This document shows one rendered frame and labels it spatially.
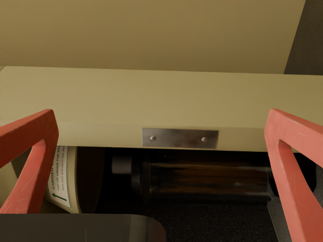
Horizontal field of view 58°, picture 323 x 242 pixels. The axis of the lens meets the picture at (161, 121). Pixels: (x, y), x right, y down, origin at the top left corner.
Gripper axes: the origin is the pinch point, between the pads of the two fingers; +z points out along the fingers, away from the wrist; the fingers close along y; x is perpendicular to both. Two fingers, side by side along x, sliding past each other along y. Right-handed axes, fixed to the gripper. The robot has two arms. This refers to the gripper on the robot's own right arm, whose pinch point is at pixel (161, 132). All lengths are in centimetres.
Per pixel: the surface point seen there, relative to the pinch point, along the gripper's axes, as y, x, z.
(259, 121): -9.2, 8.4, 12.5
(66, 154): 11.4, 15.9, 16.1
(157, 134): 0.3, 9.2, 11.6
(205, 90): -4.8, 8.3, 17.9
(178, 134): -1.6, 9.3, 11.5
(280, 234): -19.6, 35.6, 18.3
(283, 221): -19.7, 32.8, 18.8
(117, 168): 6.2, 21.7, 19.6
